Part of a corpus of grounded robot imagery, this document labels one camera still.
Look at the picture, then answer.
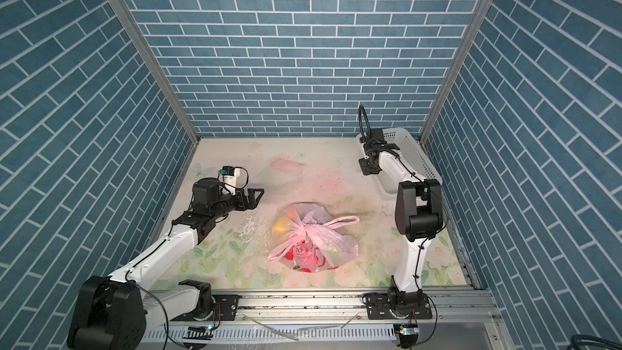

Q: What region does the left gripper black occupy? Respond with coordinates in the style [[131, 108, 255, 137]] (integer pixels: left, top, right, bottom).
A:
[[209, 186, 264, 220]]

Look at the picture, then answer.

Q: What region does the white plastic mesh basket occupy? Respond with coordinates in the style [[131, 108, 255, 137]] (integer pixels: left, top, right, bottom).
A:
[[371, 128, 443, 196]]

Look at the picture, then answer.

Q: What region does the pink plastic fruit bag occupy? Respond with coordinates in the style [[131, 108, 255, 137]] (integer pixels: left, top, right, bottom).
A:
[[268, 203, 361, 273]]

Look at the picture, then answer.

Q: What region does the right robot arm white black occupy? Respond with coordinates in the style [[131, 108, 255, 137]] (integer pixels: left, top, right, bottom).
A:
[[358, 127, 445, 312]]

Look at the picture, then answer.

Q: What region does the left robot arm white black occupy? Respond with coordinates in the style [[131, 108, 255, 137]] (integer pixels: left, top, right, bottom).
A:
[[66, 178, 265, 349]]

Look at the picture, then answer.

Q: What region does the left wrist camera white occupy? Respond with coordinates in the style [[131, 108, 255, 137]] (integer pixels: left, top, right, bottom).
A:
[[219, 166, 241, 195]]

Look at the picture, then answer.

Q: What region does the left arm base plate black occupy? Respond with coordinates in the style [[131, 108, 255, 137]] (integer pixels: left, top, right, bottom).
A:
[[173, 294, 240, 322]]

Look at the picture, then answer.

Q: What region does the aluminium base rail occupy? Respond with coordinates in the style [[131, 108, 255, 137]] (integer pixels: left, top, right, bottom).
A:
[[96, 287, 501, 327]]

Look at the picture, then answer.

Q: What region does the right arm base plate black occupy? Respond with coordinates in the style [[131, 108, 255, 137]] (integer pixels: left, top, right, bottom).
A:
[[362, 292, 432, 320]]

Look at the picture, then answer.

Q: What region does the white slotted cable duct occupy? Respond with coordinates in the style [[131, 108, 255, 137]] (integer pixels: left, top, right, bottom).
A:
[[142, 324, 397, 344]]

